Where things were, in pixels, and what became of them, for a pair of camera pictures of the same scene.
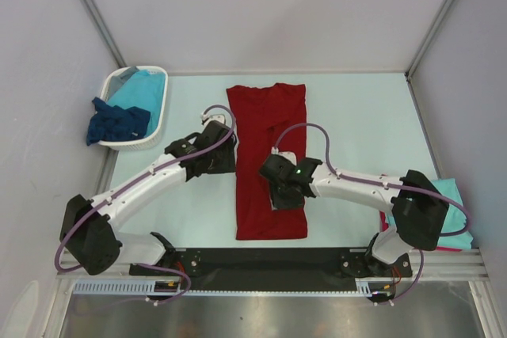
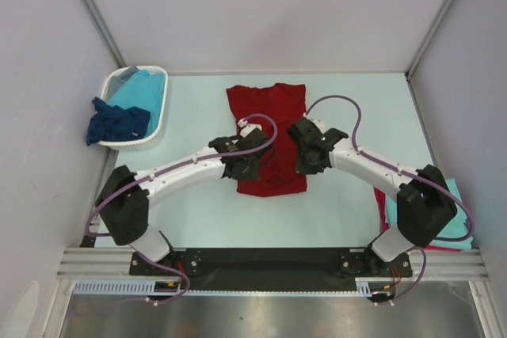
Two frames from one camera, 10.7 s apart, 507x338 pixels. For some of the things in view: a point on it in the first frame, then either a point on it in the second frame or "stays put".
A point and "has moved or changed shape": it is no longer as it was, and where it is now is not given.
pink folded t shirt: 383,225 stays put
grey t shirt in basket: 117,81 stays put
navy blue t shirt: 113,123 stays put
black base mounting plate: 268,269 stays put
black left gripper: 227,165 to 250,175
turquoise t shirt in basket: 145,89 stays put
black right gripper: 277,202 to 305,169
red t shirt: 264,116 has moved or changed shape
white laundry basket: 145,142 stays put
